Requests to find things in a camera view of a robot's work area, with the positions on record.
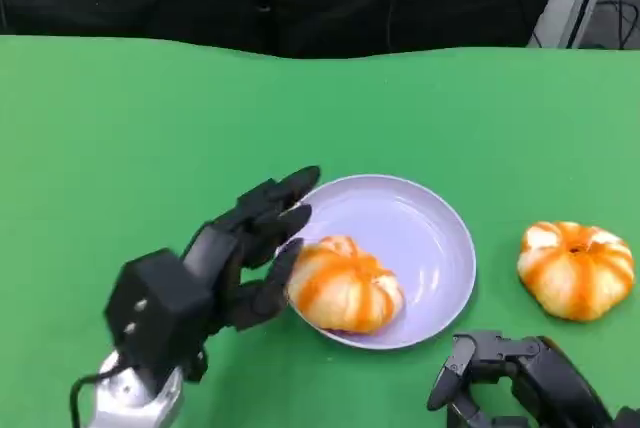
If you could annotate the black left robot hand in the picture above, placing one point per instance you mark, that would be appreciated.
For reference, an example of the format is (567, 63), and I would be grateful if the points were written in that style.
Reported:
(250, 228)

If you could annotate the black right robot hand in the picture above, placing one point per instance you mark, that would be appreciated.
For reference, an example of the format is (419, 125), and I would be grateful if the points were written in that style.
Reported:
(545, 378)

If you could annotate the green table cloth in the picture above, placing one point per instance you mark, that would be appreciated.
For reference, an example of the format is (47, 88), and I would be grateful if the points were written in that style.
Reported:
(250, 113)

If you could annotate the lilac plate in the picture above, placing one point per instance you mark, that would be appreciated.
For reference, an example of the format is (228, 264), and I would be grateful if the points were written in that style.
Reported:
(415, 238)

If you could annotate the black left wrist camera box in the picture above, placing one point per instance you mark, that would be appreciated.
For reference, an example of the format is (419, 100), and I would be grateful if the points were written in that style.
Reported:
(160, 308)

